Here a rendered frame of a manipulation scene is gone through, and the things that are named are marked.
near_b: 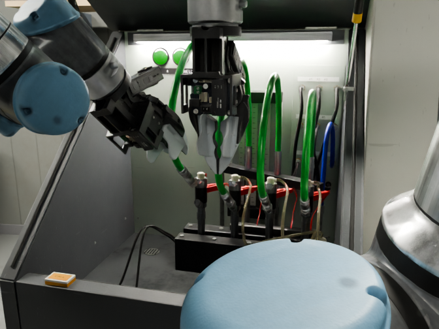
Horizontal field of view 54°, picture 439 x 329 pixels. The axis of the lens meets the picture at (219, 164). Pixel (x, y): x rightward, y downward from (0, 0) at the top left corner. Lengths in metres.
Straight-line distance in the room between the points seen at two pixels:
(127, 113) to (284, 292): 0.50
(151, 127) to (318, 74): 0.59
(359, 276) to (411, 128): 0.72
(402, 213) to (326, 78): 0.90
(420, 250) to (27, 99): 0.37
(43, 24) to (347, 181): 0.61
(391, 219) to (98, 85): 0.47
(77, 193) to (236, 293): 0.90
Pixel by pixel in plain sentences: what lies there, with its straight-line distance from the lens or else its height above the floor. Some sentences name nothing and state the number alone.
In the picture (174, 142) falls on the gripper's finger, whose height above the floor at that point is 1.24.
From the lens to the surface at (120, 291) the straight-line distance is 0.88.
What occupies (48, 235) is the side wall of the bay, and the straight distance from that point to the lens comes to 1.05.
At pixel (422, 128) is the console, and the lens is 0.97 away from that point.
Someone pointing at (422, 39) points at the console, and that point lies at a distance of 1.00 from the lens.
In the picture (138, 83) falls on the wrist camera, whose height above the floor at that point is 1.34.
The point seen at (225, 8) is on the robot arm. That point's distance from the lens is 0.59.
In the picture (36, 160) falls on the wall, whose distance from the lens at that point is 3.54.
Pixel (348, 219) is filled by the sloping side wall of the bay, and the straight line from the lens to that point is 0.86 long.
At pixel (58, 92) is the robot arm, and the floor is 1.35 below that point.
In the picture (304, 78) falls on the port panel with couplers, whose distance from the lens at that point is 1.19.
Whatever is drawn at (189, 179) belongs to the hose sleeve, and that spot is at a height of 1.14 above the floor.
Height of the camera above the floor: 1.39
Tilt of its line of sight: 14 degrees down
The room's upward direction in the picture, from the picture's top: straight up
